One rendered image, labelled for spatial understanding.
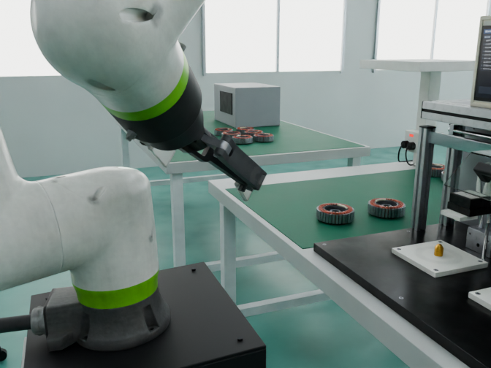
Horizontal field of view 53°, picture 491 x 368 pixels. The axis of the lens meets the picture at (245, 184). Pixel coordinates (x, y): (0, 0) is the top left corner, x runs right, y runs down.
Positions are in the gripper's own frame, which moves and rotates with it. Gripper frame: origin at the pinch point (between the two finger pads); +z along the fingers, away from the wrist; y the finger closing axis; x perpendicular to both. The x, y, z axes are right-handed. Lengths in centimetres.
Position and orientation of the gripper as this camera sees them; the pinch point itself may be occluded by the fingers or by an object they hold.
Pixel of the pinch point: (206, 171)
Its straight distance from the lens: 72.2
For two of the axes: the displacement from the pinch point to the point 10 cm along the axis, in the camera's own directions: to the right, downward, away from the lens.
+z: 1.6, 3.3, 9.3
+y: -8.9, -3.6, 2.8
